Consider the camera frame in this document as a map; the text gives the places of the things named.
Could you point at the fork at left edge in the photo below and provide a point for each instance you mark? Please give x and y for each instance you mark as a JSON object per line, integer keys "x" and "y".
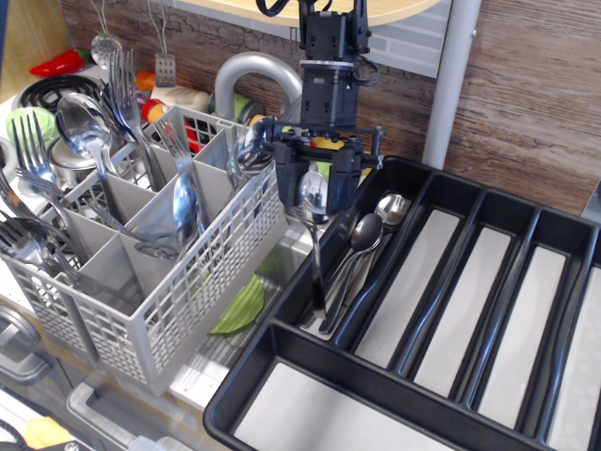
{"x": 35, "y": 170}

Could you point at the silver sink faucet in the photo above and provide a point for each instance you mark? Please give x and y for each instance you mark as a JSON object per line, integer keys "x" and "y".
{"x": 286, "y": 78}

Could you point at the tall fork in basket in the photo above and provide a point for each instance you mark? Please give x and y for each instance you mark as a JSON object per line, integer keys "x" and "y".
{"x": 122, "y": 97}

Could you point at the large spoon in basket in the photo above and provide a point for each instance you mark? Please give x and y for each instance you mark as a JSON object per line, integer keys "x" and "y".
{"x": 186, "y": 216}

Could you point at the green toy cabbage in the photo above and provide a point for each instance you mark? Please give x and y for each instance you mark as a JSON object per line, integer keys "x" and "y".
{"x": 37, "y": 117}

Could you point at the big serving spoon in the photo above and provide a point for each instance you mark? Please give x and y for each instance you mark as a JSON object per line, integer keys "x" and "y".
{"x": 81, "y": 124}

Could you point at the wooden shelf board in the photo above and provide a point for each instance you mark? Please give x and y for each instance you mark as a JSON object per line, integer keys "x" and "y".
{"x": 379, "y": 12}

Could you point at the hanging slotted ladle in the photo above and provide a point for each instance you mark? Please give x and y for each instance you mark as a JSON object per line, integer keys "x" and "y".
{"x": 104, "y": 44}

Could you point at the hanging small metal spatula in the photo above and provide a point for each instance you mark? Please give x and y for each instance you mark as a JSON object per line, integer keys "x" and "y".
{"x": 165, "y": 63}

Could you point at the black stove burner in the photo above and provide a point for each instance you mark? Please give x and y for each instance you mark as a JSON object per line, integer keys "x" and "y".
{"x": 48, "y": 92}

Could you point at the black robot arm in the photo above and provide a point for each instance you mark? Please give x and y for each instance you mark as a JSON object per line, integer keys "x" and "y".
{"x": 327, "y": 36}

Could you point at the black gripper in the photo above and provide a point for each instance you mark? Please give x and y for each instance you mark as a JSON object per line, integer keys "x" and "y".
{"x": 326, "y": 108}

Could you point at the dark spoon in tray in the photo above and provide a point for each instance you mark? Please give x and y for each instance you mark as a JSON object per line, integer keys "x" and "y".
{"x": 364, "y": 238}

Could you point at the fork head lower left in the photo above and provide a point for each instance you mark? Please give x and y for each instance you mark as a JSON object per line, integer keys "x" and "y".
{"x": 32, "y": 243}

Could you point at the shiny spoon in tray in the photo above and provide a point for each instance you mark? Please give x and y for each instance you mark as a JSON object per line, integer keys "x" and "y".
{"x": 392, "y": 209}

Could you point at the grey plastic cutlery basket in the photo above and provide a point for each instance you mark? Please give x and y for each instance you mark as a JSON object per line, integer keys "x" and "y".
{"x": 160, "y": 310}

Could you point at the fork in basket back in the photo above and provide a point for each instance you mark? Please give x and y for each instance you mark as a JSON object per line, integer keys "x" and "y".
{"x": 180, "y": 154}

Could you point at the red toy pepper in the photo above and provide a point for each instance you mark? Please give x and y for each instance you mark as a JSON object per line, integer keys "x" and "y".
{"x": 71, "y": 61}

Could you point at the grey metal pole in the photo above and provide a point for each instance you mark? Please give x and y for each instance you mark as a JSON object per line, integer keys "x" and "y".
{"x": 460, "y": 33}

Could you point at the black cutlery tray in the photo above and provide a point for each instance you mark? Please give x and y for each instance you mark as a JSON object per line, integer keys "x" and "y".
{"x": 478, "y": 328}

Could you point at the green leaf in sink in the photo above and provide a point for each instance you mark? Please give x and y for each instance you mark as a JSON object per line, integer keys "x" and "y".
{"x": 243, "y": 310}

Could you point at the spoon at basket corner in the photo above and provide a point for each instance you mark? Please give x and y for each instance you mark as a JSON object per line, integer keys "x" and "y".
{"x": 247, "y": 157}

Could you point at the small steel spoon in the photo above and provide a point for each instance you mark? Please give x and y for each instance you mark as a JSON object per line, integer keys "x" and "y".
{"x": 313, "y": 196}

